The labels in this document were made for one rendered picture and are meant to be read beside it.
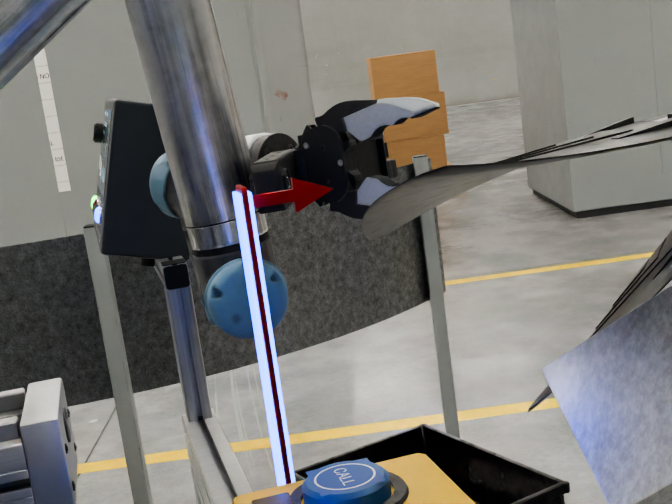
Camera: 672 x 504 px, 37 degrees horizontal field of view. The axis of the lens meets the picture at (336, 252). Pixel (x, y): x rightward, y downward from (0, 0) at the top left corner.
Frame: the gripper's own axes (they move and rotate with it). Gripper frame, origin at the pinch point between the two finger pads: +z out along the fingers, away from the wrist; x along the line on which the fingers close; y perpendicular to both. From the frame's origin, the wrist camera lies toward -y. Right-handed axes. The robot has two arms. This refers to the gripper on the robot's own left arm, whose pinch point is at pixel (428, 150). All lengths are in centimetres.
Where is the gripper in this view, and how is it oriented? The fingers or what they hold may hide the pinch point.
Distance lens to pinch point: 87.1
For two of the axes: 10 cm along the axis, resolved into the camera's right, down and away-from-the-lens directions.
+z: 7.7, -0.5, -6.3
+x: 1.6, 9.8, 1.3
